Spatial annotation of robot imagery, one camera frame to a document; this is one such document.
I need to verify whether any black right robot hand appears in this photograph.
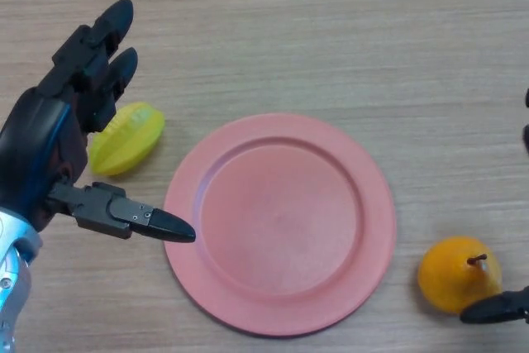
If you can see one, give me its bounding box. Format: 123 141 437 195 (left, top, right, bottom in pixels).
460 88 529 325

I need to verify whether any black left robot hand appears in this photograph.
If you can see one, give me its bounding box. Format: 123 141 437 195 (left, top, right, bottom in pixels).
0 0 197 244

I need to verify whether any yellow pear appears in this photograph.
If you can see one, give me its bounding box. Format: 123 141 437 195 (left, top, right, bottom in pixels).
417 236 504 315

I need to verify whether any pink round plate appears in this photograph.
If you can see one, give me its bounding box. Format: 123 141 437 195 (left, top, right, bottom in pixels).
163 112 398 337

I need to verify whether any yellow-green starfruit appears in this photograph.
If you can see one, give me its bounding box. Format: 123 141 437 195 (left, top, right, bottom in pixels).
89 101 166 176

